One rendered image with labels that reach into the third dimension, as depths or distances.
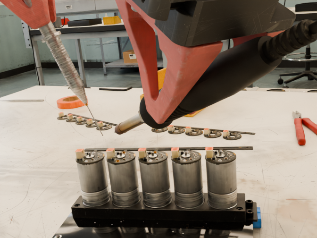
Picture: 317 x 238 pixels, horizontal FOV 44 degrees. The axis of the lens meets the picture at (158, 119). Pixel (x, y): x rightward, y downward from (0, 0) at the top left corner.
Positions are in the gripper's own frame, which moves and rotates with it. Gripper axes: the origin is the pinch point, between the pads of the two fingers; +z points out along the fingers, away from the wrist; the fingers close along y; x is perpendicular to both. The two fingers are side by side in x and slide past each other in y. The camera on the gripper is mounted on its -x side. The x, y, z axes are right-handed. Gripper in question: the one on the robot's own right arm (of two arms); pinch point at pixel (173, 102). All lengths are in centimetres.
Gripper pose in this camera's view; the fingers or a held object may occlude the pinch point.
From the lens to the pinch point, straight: 23.6
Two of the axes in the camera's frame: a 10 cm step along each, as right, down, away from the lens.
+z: -1.9, 7.3, 6.5
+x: 5.3, 6.4, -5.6
